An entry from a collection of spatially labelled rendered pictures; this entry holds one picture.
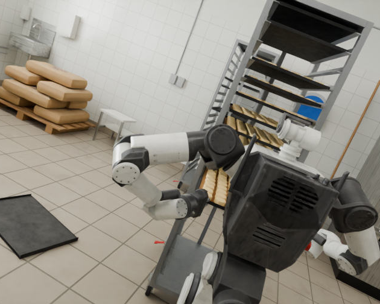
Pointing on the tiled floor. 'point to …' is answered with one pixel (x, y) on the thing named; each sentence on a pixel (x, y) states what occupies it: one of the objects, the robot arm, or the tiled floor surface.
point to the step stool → (114, 124)
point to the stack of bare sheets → (26, 225)
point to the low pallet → (24, 113)
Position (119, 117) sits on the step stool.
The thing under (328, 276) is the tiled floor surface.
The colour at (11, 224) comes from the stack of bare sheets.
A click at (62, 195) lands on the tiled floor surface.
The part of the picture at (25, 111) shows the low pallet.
